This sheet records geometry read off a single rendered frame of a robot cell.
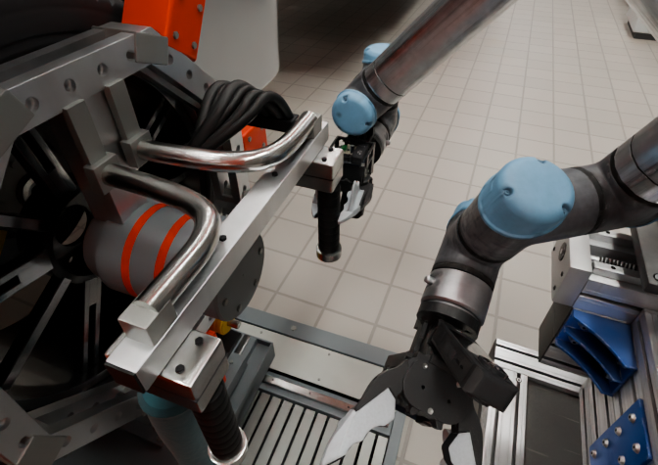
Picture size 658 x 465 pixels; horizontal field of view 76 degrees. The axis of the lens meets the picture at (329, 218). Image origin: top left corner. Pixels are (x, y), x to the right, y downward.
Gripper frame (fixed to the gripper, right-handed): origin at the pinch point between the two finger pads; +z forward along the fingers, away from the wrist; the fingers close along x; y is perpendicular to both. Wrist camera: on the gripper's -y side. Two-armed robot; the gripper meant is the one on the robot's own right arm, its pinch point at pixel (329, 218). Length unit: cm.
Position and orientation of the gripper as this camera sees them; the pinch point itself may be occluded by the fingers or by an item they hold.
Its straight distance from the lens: 67.7
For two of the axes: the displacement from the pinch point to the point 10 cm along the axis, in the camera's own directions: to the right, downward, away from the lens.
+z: -3.4, 6.1, -7.1
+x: 9.4, 2.2, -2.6
